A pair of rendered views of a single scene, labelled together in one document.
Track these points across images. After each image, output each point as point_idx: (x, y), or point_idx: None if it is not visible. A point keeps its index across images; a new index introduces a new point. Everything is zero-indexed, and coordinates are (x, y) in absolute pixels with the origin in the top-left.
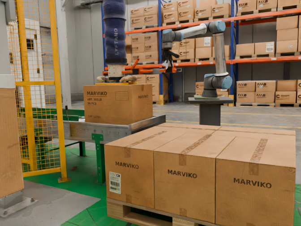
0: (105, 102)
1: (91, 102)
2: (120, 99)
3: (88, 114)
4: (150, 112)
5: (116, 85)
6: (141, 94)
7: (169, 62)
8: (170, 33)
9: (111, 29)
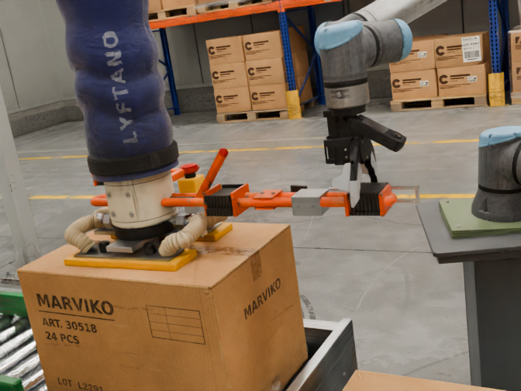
0: (115, 339)
1: (58, 332)
2: (170, 336)
3: (56, 373)
4: (297, 335)
5: (147, 284)
6: (256, 295)
7: (361, 170)
8: (357, 43)
9: (91, 40)
